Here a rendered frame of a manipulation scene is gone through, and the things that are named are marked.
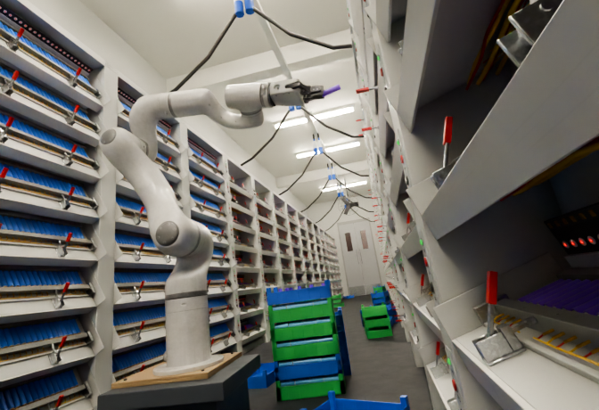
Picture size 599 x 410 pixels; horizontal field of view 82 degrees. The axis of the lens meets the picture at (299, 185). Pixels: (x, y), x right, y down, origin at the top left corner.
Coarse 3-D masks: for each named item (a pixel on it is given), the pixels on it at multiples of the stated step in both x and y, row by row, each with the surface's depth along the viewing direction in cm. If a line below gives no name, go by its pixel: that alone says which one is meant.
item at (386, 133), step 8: (368, 40) 78; (384, 96) 88; (384, 104) 92; (384, 112) 96; (384, 120) 101; (384, 128) 106; (384, 136) 112; (392, 136) 123; (376, 144) 134; (384, 144) 119; (392, 144) 131; (384, 152) 126
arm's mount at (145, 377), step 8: (240, 352) 108; (224, 360) 98; (232, 360) 101; (152, 368) 102; (208, 368) 89; (216, 368) 90; (128, 376) 94; (136, 376) 92; (144, 376) 91; (152, 376) 89; (160, 376) 88; (168, 376) 86; (176, 376) 86; (184, 376) 85; (192, 376) 85; (200, 376) 85; (208, 376) 84; (112, 384) 88; (120, 384) 87; (128, 384) 87; (136, 384) 87; (144, 384) 86; (152, 384) 86
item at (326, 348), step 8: (336, 336) 154; (272, 344) 157; (304, 344) 155; (312, 344) 154; (320, 344) 154; (328, 344) 154; (336, 344) 153; (280, 352) 155; (288, 352) 155; (296, 352) 154; (304, 352) 154; (312, 352) 154; (320, 352) 153; (328, 352) 153; (336, 352) 153; (280, 360) 154
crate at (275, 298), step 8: (328, 280) 161; (304, 288) 180; (312, 288) 161; (320, 288) 161; (328, 288) 160; (272, 296) 162; (280, 296) 162; (288, 296) 161; (296, 296) 161; (304, 296) 161; (312, 296) 160; (320, 296) 160; (328, 296) 159; (272, 304) 161
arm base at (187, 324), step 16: (176, 304) 96; (192, 304) 96; (208, 304) 103; (176, 320) 94; (192, 320) 95; (208, 320) 100; (176, 336) 93; (192, 336) 94; (208, 336) 98; (176, 352) 92; (192, 352) 93; (208, 352) 96; (160, 368) 93; (176, 368) 90; (192, 368) 88
